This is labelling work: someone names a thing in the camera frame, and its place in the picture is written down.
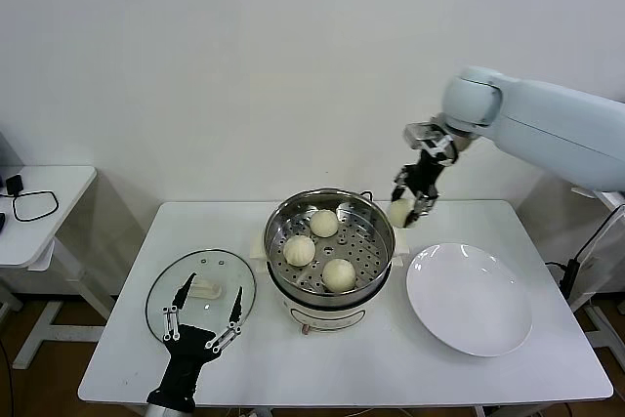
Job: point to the steel perforated steamer basket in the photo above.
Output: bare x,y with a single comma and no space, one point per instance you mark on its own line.
363,253

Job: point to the small black charger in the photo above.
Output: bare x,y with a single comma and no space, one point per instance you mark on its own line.
14,183

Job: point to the white round plate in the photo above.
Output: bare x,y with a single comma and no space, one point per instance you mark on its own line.
464,300

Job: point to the white steamed baozi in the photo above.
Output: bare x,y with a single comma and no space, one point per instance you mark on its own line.
299,251
323,224
339,275
400,213

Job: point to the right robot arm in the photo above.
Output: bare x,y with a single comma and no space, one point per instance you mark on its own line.
537,119

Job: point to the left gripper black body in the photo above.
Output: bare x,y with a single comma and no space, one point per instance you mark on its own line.
189,353

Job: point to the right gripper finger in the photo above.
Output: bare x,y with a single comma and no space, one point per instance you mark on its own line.
399,185
424,207

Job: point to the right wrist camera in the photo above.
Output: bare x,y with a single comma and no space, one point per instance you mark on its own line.
422,133

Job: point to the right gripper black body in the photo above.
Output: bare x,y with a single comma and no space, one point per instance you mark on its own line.
424,178

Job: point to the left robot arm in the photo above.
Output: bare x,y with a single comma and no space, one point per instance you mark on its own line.
168,412

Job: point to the black device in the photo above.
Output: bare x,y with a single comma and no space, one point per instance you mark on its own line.
3,221

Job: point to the white electric cooker base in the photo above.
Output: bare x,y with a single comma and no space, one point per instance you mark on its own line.
327,315

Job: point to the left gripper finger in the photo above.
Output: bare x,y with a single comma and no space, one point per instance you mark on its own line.
170,323
236,312

